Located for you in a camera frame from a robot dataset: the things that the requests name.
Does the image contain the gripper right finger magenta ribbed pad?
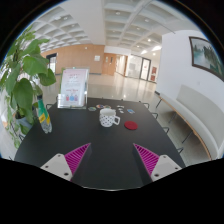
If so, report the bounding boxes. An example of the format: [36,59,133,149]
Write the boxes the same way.
[132,143,183,183]

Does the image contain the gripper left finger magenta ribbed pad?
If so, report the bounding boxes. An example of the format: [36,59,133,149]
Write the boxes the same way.
[40,142,92,183]

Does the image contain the green plastic water bottle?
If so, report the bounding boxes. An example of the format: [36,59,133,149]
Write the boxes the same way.
[37,95,52,134]

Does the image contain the red round coaster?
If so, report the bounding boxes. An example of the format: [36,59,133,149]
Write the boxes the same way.
[124,121,138,130]

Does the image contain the blue round coaster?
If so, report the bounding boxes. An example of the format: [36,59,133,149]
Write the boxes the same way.
[127,109,135,114]

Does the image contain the green round coaster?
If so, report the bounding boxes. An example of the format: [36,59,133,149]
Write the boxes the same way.
[88,107,96,111]

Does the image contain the white polka dot mug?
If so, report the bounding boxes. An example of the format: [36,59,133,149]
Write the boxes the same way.
[99,108,120,127]

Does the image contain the orange round coaster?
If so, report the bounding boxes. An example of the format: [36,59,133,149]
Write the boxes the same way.
[96,104,104,109]

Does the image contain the acrylic sign stand pink poster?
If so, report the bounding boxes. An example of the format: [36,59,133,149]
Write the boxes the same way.
[57,68,89,109]

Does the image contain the green leafy potted plant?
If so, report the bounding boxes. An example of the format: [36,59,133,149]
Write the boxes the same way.
[0,27,56,149]

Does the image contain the framed landscape painting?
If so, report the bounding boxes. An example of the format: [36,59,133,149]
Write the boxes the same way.
[189,36,224,81]

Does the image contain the long white wall bench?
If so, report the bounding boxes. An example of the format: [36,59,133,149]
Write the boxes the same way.
[158,85,224,160]

